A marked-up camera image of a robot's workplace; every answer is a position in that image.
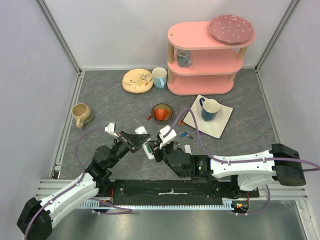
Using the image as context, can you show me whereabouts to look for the white remote control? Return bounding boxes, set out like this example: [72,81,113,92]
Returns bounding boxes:
[134,126,155,160]

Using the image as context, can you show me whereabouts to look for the green battery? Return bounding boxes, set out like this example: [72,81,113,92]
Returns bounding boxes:
[145,144,153,155]

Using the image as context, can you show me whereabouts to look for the pink polka dot plate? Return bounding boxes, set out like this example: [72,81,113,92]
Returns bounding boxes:
[208,14,255,46]

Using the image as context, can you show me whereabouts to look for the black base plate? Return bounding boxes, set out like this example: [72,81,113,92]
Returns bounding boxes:
[95,179,260,206]

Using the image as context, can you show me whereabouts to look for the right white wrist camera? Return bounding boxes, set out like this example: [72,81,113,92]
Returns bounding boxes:
[157,125,177,150]

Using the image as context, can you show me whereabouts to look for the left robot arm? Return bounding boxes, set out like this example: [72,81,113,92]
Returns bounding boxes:
[16,131,150,240]

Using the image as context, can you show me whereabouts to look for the pink three-tier shelf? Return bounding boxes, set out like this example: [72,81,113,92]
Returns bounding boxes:
[167,21,256,96]

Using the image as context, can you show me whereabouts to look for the orange cup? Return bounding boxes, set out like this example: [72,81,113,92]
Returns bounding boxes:
[154,108,171,121]

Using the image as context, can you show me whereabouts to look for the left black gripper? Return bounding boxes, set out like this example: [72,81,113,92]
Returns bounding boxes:
[107,129,151,168]

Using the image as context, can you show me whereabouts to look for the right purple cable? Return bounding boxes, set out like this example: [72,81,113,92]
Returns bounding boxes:
[162,108,320,216]

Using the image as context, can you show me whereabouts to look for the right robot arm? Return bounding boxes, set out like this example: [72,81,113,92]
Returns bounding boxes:
[149,142,306,197]

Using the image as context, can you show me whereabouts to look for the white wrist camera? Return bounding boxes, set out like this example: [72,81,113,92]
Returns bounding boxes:
[157,125,177,150]
[104,122,118,138]

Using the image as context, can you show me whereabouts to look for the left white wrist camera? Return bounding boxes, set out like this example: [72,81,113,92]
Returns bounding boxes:
[104,122,118,138]

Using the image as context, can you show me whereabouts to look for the yellow floral plate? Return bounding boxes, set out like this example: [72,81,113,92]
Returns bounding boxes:
[122,68,154,94]

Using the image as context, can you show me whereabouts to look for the grey mug on shelf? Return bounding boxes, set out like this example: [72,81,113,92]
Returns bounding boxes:
[176,49,192,68]

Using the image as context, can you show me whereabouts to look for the beige ceramic mug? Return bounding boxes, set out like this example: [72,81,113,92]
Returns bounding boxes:
[71,103,93,129]

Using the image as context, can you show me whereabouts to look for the white battery cover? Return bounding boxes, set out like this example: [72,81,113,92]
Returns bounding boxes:
[184,144,192,155]

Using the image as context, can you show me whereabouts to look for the dark blue mug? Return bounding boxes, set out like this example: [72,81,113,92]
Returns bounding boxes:
[199,97,220,122]

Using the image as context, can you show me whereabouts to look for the white cable duct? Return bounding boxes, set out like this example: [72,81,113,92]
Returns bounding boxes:
[77,199,245,211]

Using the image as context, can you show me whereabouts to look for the light blue mug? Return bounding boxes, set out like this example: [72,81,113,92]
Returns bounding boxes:
[152,67,167,89]

